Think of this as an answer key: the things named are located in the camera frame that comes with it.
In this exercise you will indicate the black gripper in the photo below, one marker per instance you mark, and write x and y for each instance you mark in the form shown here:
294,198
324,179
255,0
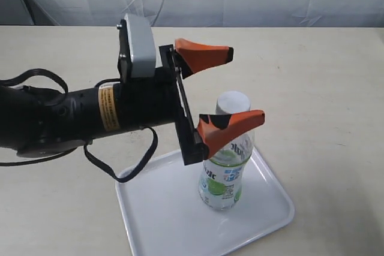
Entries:
161,99

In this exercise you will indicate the clear plastic bottle green label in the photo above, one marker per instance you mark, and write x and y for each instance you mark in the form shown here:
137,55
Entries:
220,182

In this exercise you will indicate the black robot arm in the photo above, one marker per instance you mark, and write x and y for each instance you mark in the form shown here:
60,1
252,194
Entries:
43,122

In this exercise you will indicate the white rectangular plastic tray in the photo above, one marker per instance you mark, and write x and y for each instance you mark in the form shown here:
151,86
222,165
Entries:
164,215

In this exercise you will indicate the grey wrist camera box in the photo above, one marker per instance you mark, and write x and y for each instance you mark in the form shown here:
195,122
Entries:
137,53

